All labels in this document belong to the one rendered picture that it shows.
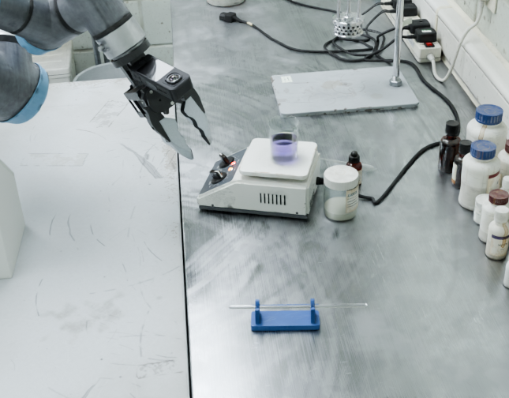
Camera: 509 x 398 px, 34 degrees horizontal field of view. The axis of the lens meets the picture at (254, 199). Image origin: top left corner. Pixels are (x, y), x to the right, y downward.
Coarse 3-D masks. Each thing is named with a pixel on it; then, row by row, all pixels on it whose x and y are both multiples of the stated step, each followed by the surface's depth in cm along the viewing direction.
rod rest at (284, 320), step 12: (312, 300) 122; (252, 312) 124; (264, 312) 124; (276, 312) 124; (288, 312) 124; (300, 312) 124; (312, 312) 120; (252, 324) 122; (264, 324) 122; (276, 324) 122; (288, 324) 122; (300, 324) 122; (312, 324) 121
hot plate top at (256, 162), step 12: (252, 144) 151; (264, 144) 151; (300, 144) 150; (312, 144) 150; (252, 156) 147; (264, 156) 147; (300, 156) 147; (312, 156) 146; (240, 168) 144; (252, 168) 144; (264, 168) 144; (276, 168) 143; (288, 168) 143; (300, 168) 143
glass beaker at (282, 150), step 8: (272, 120) 144; (280, 120) 145; (288, 120) 145; (296, 120) 144; (272, 128) 145; (280, 128) 146; (288, 128) 146; (296, 128) 142; (272, 136) 142; (280, 136) 141; (288, 136) 141; (296, 136) 143; (272, 144) 143; (280, 144) 142; (288, 144) 142; (296, 144) 143; (272, 152) 144; (280, 152) 143; (288, 152) 143; (296, 152) 144; (272, 160) 145; (280, 160) 144; (288, 160) 144; (296, 160) 145
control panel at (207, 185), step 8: (240, 152) 154; (240, 160) 151; (216, 168) 154; (224, 168) 152; (232, 168) 149; (208, 176) 153; (232, 176) 146; (208, 184) 150; (216, 184) 147; (200, 192) 149
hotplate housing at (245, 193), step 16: (240, 176) 145; (256, 176) 145; (208, 192) 147; (224, 192) 146; (240, 192) 145; (256, 192) 144; (272, 192) 144; (288, 192) 143; (304, 192) 142; (208, 208) 149; (224, 208) 148; (240, 208) 147; (256, 208) 146; (272, 208) 145; (288, 208) 145; (304, 208) 144
